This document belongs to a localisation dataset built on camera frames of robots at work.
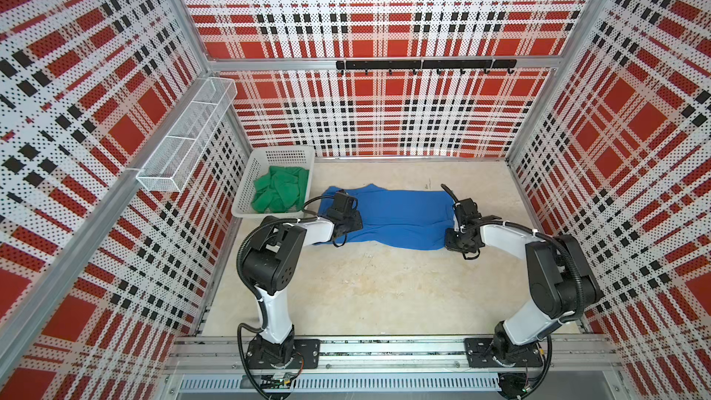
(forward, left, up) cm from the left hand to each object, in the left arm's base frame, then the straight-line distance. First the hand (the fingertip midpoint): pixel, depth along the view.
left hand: (357, 223), depth 100 cm
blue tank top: (+4, -15, -2) cm, 16 cm away
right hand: (-10, -33, 0) cm, 34 cm away
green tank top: (+13, +28, +5) cm, 31 cm away
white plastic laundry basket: (+25, +42, +7) cm, 50 cm away
